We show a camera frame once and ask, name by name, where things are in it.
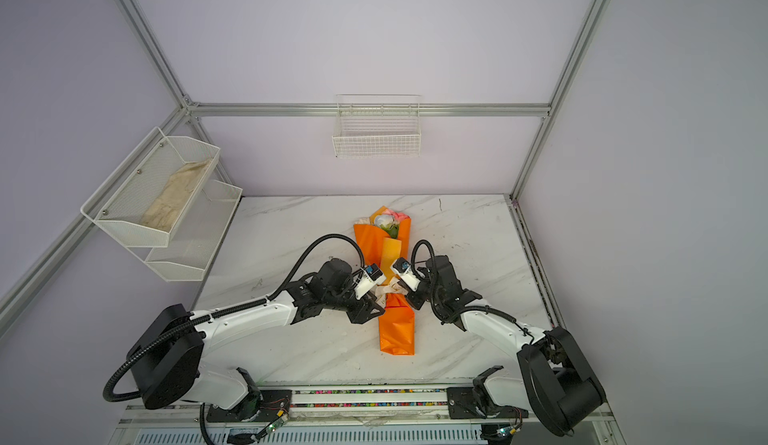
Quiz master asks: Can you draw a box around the white string ribbon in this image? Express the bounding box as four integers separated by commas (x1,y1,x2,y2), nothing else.
371,279,409,304

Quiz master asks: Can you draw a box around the orange wrapping paper sheet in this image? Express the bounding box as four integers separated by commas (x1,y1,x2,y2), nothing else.
353,206,415,356

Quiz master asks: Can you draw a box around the white fake rose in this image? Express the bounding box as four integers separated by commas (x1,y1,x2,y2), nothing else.
373,213,400,239

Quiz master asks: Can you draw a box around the pink fake rose spray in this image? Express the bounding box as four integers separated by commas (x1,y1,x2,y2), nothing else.
385,208,410,222

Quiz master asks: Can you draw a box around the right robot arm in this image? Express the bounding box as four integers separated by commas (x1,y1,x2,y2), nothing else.
391,255,606,443

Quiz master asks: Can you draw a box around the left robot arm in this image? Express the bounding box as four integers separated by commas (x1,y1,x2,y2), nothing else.
126,258,385,410

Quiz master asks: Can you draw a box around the lower white mesh shelf basket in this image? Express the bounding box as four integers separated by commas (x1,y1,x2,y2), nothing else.
144,179,242,282

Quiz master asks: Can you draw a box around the white mesh shelf basket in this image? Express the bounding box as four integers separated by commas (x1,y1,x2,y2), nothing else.
80,127,220,248
144,179,242,282

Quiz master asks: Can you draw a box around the beige cloth in basket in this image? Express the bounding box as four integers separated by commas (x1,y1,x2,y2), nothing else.
140,159,211,232

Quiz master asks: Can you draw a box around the upper white mesh shelf basket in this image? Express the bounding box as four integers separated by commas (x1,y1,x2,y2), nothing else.
80,127,220,248

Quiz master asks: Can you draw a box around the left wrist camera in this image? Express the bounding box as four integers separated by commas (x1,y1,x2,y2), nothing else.
354,264,386,300

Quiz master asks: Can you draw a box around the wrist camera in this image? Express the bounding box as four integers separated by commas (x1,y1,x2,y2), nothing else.
390,257,422,292
354,264,386,300

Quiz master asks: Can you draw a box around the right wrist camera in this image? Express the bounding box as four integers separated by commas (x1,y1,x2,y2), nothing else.
390,257,422,292

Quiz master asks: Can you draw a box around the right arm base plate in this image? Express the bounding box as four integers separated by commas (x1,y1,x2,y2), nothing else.
446,387,529,419

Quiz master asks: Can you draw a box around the aluminium rail front frame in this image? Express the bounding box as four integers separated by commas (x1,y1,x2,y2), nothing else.
109,383,626,444

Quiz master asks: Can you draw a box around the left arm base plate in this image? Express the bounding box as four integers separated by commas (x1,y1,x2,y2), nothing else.
205,389,293,423

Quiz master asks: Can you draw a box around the white wire wall basket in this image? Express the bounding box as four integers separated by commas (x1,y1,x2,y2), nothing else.
332,94,422,159

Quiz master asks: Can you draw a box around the black corrugated cable left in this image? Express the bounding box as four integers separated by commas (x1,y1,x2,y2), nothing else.
101,233,367,445

